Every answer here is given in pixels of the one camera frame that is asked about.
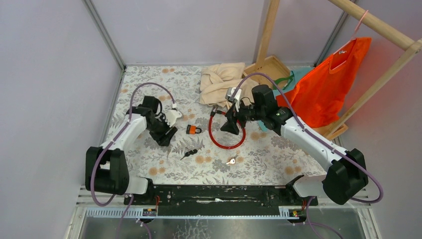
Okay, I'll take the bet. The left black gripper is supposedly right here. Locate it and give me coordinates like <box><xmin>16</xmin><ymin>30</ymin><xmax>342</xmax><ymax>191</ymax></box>
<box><xmin>146</xmin><ymin>113</ymin><xmax>178</xmax><ymax>147</ymax></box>

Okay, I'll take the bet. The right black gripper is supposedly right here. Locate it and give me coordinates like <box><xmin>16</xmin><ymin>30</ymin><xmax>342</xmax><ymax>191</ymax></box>
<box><xmin>220</xmin><ymin>98</ymin><xmax>265</xmax><ymax>135</ymax></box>

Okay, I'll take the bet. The red cable lock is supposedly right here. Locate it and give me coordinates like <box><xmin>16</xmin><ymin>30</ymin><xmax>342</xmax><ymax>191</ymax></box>
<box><xmin>208</xmin><ymin>105</ymin><xmax>246</xmax><ymax>150</ymax></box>

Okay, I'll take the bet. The small black key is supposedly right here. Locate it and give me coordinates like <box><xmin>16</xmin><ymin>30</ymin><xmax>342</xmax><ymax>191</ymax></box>
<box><xmin>180</xmin><ymin>149</ymin><xmax>198</xmax><ymax>160</ymax></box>

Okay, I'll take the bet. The silver key pair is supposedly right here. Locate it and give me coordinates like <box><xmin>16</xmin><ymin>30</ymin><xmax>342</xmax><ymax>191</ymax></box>
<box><xmin>226</xmin><ymin>155</ymin><xmax>238</xmax><ymax>165</ymax></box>

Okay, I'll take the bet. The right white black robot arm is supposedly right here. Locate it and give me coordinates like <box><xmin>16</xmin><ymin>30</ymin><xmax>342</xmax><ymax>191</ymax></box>
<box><xmin>220</xmin><ymin>85</ymin><xmax>368</xmax><ymax>205</ymax></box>

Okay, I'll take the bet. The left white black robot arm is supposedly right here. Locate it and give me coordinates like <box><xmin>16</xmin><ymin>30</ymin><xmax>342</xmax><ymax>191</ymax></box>
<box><xmin>85</xmin><ymin>96</ymin><xmax>182</xmax><ymax>205</ymax></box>

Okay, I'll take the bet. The floral patterned mat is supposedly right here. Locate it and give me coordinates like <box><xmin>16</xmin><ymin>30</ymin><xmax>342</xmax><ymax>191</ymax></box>
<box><xmin>107</xmin><ymin>66</ymin><xmax>324</xmax><ymax>185</ymax></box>

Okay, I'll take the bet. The beige crumpled cloth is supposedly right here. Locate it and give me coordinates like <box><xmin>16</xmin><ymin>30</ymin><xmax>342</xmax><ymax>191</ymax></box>
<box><xmin>199</xmin><ymin>62</ymin><xmax>245</xmax><ymax>109</ymax></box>

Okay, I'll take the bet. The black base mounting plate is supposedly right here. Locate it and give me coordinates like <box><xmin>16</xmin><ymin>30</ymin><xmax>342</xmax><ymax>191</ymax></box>
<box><xmin>132</xmin><ymin>184</ymin><xmax>309</xmax><ymax>216</ymax></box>

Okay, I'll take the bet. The wooden clothes rack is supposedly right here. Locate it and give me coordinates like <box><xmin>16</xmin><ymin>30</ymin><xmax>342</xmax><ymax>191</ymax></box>
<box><xmin>243</xmin><ymin>0</ymin><xmax>422</xmax><ymax>140</ymax></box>

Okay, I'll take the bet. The green clothes hanger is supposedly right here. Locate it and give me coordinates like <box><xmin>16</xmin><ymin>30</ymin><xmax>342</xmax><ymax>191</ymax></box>
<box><xmin>274</xmin><ymin>75</ymin><xmax>294</xmax><ymax>91</ymax></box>

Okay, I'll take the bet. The teal t-shirt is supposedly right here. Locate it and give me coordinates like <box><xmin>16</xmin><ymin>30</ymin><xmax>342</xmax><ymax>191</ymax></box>
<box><xmin>258</xmin><ymin>66</ymin><xmax>314</xmax><ymax>132</ymax></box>

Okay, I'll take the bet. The orange t-shirt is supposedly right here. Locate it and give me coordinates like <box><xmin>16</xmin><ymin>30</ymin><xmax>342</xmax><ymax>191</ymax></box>
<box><xmin>276</xmin><ymin>37</ymin><xmax>372</xmax><ymax>128</ymax></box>

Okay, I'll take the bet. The pink clothes hanger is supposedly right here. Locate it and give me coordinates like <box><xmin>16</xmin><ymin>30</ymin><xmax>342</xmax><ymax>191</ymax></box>
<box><xmin>333</xmin><ymin>10</ymin><xmax>369</xmax><ymax>54</ymax></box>

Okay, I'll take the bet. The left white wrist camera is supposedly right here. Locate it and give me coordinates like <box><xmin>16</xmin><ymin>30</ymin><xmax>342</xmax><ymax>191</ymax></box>
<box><xmin>165</xmin><ymin>103</ymin><xmax>183</xmax><ymax>127</ymax></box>

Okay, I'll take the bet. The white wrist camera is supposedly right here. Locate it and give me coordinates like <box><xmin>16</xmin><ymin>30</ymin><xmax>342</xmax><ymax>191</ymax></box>
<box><xmin>225</xmin><ymin>87</ymin><xmax>242</xmax><ymax>112</ymax></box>
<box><xmin>165</xmin><ymin>103</ymin><xmax>183</xmax><ymax>127</ymax></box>

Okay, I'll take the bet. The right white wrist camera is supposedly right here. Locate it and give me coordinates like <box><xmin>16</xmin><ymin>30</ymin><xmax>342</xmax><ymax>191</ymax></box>
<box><xmin>225</xmin><ymin>87</ymin><xmax>242</xmax><ymax>112</ymax></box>

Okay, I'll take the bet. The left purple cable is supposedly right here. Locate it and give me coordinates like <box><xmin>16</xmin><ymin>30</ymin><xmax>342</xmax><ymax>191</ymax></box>
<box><xmin>90</xmin><ymin>82</ymin><xmax>177</xmax><ymax>239</ymax></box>

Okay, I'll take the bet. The right aluminium frame rail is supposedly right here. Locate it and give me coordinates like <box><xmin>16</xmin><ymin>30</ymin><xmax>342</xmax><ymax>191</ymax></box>
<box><xmin>314</xmin><ymin>11</ymin><xmax>348</xmax><ymax>66</ymax></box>

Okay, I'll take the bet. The aluminium frame rail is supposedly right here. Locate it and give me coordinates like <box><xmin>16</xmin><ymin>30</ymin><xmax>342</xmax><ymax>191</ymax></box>
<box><xmin>82</xmin><ymin>0</ymin><xmax>126</xmax><ymax>71</ymax></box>
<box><xmin>314</xmin><ymin>11</ymin><xmax>348</xmax><ymax>66</ymax></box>

